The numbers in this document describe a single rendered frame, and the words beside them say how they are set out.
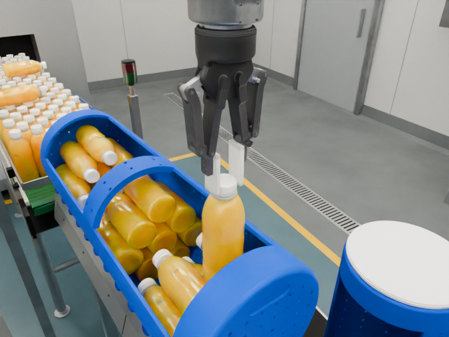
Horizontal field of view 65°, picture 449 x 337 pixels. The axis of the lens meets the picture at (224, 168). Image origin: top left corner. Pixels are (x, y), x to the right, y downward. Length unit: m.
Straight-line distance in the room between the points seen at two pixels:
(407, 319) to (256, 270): 0.43
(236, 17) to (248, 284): 0.36
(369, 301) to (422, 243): 0.22
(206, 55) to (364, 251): 0.65
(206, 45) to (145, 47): 5.30
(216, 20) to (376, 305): 0.69
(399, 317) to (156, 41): 5.29
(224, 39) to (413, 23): 3.89
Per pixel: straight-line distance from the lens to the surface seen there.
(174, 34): 5.86
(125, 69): 1.69
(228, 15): 0.41
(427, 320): 0.90
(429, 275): 0.94
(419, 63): 4.23
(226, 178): 0.54
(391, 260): 0.93
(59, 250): 2.63
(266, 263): 0.57
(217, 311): 0.54
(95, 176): 1.06
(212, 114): 0.47
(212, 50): 0.43
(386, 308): 0.88
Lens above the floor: 1.63
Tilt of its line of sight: 30 degrees down
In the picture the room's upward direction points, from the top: straight up
